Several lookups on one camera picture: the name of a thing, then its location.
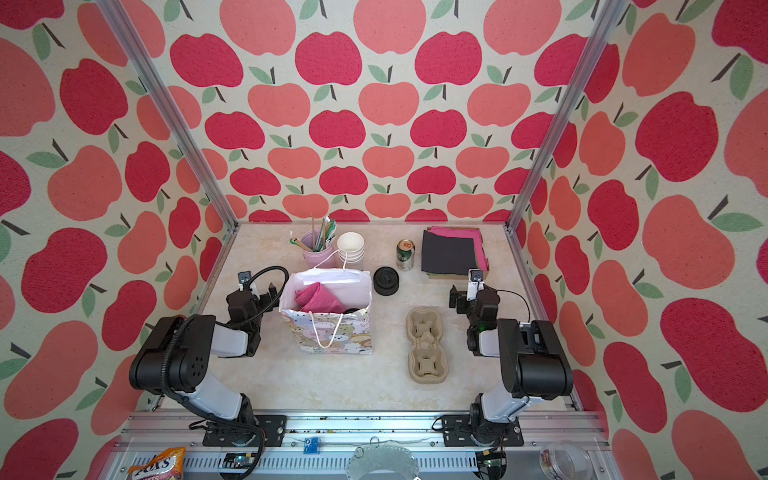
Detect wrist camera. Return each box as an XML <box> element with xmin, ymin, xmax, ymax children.
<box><xmin>466</xmin><ymin>269</ymin><xmax>484</xmax><ymax>301</ymax></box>
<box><xmin>237</xmin><ymin>270</ymin><xmax>252</xmax><ymax>290</ymax></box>

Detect brown cardboard cup carrier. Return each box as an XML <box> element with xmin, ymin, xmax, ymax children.
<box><xmin>406</xmin><ymin>307</ymin><xmax>448</xmax><ymax>384</ymax></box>

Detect pink paper napkin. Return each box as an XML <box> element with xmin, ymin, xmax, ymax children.
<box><xmin>294</xmin><ymin>283</ymin><xmax>346</xmax><ymax>314</ymax></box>

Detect green beverage can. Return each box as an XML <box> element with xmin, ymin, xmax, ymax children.
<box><xmin>396</xmin><ymin>239</ymin><xmax>416</xmax><ymax>271</ymax></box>

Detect stack of pink napkins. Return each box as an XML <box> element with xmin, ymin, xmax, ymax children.
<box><xmin>421</xmin><ymin>226</ymin><xmax>490</xmax><ymax>277</ymax></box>

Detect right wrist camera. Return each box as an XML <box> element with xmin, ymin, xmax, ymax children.
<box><xmin>466</xmin><ymin>269</ymin><xmax>484</xmax><ymax>301</ymax></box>

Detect orange snack packet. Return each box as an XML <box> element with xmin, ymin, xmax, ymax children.
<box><xmin>127</xmin><ymin>447</ymin><xmax>186</xmax><ymax>480</ymax></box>

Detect wrapped straws and stirrers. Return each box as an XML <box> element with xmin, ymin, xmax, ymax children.
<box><xmin>290</xmin><ymin>216</ymin><xmax>336</xmax><ymax>253</ymax></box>

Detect white patterned paper gift bag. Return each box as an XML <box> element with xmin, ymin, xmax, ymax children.
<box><xmin>279</xmin><ymin>267</ymin><xmax>373</xmax><ymax>355</ymax></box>

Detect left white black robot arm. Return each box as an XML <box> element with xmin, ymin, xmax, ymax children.
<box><xmin>128</xmin><ymin>286</ymin><xmax>287</xmax><ymax>448</ymax></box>

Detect pink straw holder cup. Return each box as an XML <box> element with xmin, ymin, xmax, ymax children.
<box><xmin>301</xmin><ymin>231</ymin><xmax>338</xmax><ymax>269</ymax></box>

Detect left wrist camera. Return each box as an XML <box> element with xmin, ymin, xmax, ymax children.
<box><xmin>237</xmin><ymin>270</ymin><xmax>252</xmax><ymax>290</ymax></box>

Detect stack of white paper cups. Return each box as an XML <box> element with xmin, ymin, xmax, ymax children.
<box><xmin>337</xmin><ymin>232</ymin><xmax>365</xmax><ymax>270</ymax></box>

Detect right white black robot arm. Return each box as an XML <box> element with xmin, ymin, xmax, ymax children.
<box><xmin>439</xmin><ymin>287</ymin><xmax>574</xmax><ymax>448</ymax></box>

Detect stack of black cup lids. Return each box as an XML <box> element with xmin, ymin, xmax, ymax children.
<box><xmin>372</xmin><ymin>266</ymin><xmax>400</xmax><ymax>296</ymax></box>

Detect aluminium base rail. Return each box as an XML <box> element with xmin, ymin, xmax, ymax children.
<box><xmin>95</xmin><ymin>410</ymin><xmax>621</xmax><ymax>479</ymax></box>

